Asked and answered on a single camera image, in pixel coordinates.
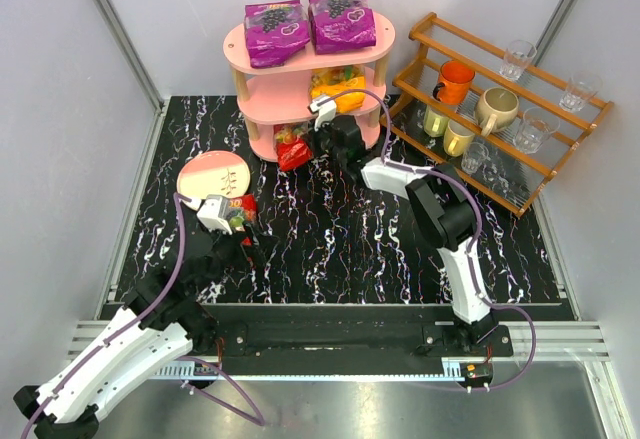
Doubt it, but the red candy bag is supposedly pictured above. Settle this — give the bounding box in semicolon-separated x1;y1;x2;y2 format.
274;123;313;172
226;194;257;240

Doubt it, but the orange candy bag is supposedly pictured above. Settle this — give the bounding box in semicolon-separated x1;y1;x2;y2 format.
309;65;366;114

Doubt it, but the purple candy bag back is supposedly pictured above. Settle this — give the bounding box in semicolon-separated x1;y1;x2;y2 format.
244;0;311;69

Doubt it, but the purple candy bag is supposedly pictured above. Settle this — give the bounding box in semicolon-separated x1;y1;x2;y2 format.
244;0;311;69
308;0;376;55

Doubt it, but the purple candy bag front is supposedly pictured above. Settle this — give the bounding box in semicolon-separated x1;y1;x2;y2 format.
308;0;376;55

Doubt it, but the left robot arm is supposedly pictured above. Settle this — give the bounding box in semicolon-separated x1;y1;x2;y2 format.
14;224;278;438

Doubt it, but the pink three-tier shelf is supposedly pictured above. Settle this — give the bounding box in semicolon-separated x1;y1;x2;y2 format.
223;12;395;162

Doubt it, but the clear glass middle shelf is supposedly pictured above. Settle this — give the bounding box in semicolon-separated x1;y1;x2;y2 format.
513;107;560;155

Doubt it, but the pink round plate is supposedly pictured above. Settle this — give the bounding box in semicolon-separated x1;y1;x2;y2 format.
177;150;251;199

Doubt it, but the green-yellow mug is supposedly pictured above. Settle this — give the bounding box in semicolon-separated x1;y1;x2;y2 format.
423;106;449;138

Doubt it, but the cream yellow mug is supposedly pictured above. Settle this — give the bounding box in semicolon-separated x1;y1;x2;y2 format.
443;120;475;157

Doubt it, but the orange mug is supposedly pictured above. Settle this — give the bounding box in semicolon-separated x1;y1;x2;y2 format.
432;60;475;105

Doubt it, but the small clear glass bottom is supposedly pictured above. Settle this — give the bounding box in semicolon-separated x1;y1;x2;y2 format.
461;142;489;175

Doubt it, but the beige round mug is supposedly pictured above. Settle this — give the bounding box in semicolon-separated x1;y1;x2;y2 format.
474;87;519;137

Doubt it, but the wooden cup rack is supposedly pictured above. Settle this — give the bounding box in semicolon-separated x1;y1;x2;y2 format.
391;12;614;216

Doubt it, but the clear glass top left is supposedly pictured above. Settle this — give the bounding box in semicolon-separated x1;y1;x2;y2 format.
499;40;537;82

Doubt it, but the clear glass top right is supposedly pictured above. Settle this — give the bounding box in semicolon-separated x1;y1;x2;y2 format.
559;71;602;113

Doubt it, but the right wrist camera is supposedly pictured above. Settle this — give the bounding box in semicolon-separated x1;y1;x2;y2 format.
309;94;337;131

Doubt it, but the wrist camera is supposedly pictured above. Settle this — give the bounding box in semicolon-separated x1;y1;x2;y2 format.
309;94;337;131
191;195;232;234

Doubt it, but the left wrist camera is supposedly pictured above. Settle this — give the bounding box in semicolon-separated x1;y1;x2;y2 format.
191;195;232;234

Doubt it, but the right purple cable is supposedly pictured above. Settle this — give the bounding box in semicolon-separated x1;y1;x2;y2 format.
324;87;538;393

